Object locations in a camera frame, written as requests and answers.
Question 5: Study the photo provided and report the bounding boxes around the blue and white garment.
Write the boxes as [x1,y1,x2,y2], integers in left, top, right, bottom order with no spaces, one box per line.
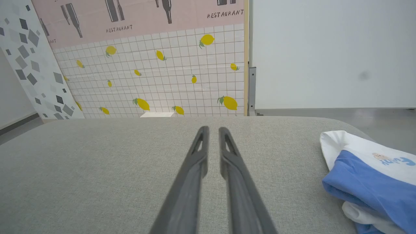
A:
[320,130,416,234]

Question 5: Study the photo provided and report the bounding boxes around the grey metal panel stand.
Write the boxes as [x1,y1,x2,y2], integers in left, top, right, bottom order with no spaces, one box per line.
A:
[248,66,258,117]

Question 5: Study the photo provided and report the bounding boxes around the grey terrazzo print panel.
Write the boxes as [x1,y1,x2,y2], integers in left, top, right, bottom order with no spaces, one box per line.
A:
[0,0,85,121]

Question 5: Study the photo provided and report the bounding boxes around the white cardboard box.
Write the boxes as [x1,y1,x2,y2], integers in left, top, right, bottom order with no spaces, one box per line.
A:
[140,112,175,118]

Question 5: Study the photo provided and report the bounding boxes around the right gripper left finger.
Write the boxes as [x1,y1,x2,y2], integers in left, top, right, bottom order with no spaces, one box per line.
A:
[149,126,210,234]

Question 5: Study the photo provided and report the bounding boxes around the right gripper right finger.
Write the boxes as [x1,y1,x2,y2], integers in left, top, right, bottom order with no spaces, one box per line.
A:
[218,126,279,234]

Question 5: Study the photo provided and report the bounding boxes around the lemon print partition panel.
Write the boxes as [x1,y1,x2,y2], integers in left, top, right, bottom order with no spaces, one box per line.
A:
[31,0,250,119]

